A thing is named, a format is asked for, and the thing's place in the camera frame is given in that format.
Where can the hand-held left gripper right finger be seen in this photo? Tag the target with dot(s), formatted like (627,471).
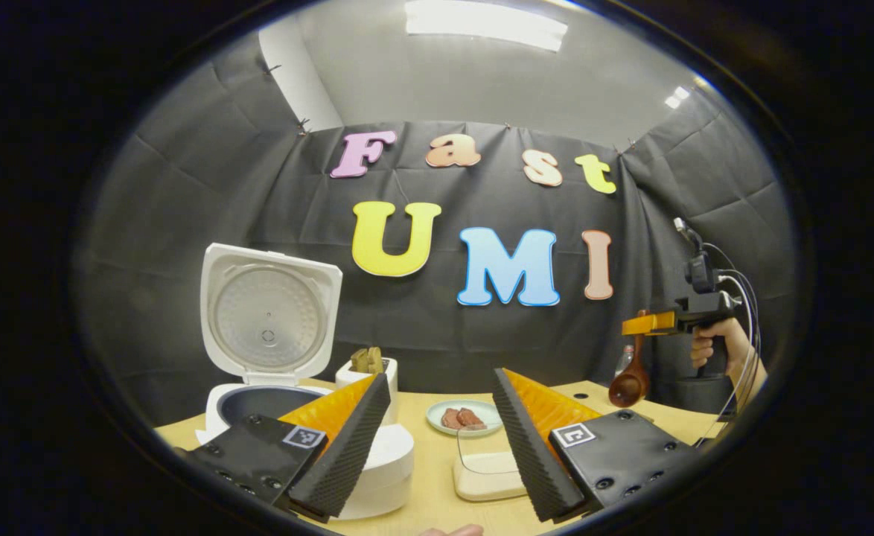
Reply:
(534,454)

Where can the clear glass container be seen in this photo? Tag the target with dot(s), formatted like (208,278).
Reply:
(482,443)

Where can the large ceiling light panel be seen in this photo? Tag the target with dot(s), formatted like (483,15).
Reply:
(485,22)

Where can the red meat slice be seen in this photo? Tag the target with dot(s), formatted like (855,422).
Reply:
(452,419)
(473,418)

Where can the small ceiling light panel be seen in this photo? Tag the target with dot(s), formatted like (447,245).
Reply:
(677,97)

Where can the brown bread slice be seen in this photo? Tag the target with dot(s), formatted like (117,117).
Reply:
(360,361)
(376,359)

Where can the clear plastic water bottle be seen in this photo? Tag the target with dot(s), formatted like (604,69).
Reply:
(621,361)

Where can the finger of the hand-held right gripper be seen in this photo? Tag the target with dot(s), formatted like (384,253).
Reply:
(649,324)

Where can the pale green plate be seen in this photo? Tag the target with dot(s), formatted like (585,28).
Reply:
(493,415)

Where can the black backdrop cloth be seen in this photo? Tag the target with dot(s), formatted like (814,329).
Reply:
(184,193)

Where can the white rice cooker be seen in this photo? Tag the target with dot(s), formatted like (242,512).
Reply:
(269,320)

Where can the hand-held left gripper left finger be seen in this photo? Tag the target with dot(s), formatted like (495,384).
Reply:
(348,454)

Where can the brown wooden spoon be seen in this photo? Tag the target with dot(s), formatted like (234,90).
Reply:
(629,387)

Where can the white toaster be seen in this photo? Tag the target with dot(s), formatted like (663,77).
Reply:
(348,372)

